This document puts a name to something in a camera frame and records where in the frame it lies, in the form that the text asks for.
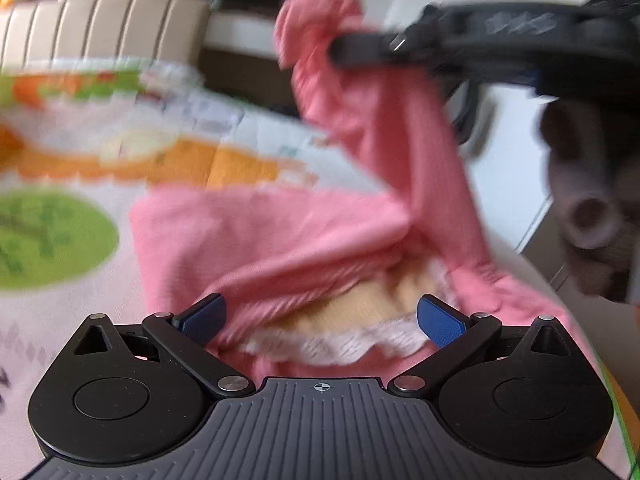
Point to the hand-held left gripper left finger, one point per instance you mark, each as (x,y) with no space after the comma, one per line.
(202,317)

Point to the white desk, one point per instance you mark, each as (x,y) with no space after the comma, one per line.
(240,35)

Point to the beige padded headboard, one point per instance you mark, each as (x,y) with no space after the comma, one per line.
(100,22)

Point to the printed cartoon blanket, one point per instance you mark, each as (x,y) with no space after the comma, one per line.
(75,280)

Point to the person's right hand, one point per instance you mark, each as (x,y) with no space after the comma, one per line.
(590,185)

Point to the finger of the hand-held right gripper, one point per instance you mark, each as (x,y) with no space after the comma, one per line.
(370,50)

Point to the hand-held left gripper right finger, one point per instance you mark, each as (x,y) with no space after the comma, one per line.
(440,322)

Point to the pink ribbed garment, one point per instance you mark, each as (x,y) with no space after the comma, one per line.
(280,240)

